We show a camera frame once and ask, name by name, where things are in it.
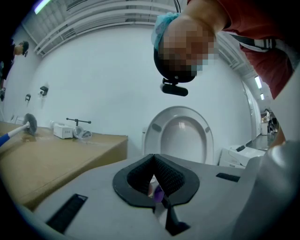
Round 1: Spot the black head-mounted camera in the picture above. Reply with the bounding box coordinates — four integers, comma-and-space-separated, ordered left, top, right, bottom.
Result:
159, 77, 189, 98

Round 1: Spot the white toilet lid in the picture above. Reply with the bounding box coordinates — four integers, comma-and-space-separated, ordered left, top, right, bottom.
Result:
160, 115, 208, 164

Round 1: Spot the person's red shirt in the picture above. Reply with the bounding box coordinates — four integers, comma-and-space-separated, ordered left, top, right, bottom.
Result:
187, 0, 295, 100

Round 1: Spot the blue hair net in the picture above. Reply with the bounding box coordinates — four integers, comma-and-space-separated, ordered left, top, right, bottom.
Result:
151, 12, 181, 48

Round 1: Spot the person's right forearm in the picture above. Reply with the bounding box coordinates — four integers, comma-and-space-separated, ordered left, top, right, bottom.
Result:
269, 125, 287, 150

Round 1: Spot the ceiling tube light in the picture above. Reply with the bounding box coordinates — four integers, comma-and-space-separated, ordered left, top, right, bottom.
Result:
34, 0, 52, 14

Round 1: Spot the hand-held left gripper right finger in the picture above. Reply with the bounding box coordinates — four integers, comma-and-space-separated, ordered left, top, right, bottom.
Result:
153, 153, 200, 236

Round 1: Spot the black T-shaped stand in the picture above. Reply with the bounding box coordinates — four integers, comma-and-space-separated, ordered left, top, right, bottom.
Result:
66, 117, 92, 128

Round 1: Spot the small white box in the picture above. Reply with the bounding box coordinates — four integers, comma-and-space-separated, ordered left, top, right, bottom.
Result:
53, 123, 73, 140

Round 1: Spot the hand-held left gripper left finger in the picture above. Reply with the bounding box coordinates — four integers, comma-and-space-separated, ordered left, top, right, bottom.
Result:
112, 153, 156, 209

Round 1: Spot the clear plastic wrap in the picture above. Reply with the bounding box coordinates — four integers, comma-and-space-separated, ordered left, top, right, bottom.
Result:
73, 126, 93, 142

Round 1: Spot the white toilet seat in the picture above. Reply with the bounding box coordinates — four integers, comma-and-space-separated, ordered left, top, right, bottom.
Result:
142, 105, 214, 165

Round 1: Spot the grey toilet brush blue handle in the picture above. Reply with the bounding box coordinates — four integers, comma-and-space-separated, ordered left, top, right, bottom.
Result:
0, 113, 38, 148

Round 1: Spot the black head strap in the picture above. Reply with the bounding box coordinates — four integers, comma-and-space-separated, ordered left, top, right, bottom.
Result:
153, 45, 200, 84

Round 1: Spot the black and white shoulder strap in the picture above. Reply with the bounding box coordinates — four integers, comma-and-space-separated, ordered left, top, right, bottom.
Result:
227, 32, 278, 53

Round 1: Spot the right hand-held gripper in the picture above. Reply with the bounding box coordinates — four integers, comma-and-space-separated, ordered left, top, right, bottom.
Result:
234, 67, 300, 240

